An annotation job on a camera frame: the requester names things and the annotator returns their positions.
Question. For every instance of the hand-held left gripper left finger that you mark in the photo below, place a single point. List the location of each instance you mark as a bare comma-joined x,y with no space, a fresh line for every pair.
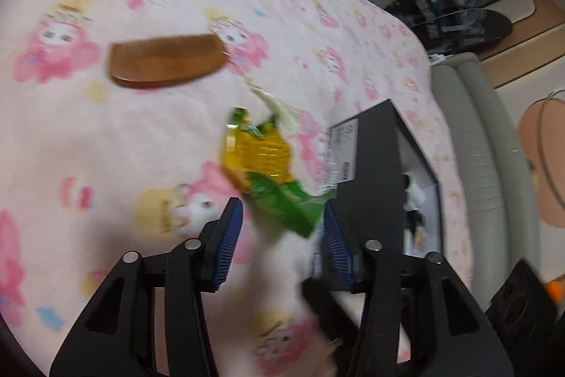
227,249

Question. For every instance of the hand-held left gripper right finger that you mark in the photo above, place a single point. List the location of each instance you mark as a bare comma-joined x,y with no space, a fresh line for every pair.
340,249

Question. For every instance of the black cardboard box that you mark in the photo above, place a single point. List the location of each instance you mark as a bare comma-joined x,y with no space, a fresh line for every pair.
375,165

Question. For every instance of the yellow green snack packet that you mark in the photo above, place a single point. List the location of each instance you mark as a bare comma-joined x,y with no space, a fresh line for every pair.
260,156

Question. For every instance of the small orange object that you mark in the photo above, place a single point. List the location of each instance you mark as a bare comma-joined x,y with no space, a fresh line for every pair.
551,287

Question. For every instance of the pink printed blanket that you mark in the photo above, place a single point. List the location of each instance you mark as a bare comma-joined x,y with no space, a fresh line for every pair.
132,160

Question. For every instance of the cream tassel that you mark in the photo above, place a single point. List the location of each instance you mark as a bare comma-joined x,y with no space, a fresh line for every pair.
280,112

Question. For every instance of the grey padded bed footboard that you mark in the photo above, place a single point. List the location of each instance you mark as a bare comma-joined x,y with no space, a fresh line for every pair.
485,147

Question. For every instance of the brown wooden comb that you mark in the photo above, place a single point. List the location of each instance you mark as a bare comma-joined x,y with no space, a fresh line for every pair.
167,59

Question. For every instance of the white floor mat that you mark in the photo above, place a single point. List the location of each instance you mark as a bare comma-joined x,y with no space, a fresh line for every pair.
521,4

